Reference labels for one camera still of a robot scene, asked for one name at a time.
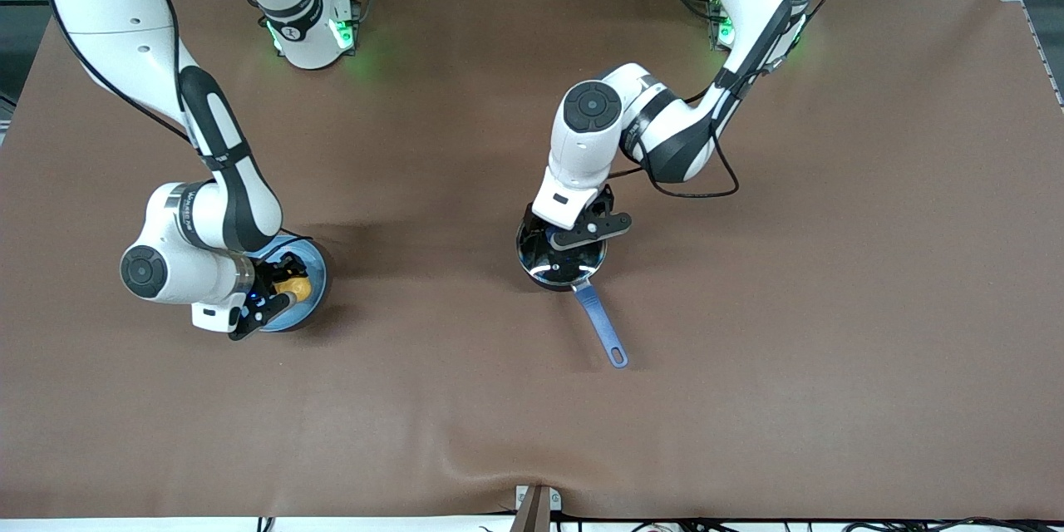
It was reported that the brown table mat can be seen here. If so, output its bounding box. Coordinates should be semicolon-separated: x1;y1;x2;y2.
0;0;1064;521

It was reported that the blue round plate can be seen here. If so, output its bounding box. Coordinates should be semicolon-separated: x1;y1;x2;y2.
241;235;330;333

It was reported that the yellow potato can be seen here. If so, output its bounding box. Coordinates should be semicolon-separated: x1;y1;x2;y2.
274;275;313;305

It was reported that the black pot blue handle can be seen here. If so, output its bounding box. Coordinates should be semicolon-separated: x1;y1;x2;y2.
515;199;630;370

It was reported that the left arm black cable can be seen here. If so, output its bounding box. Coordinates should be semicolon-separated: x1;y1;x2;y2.
607;0;870;200

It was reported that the metal camera pole bracket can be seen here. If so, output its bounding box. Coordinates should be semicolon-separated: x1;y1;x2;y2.
515;485;563;532

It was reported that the glass lid blue knob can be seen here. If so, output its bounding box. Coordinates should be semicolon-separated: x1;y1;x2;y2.
517;201;608;285

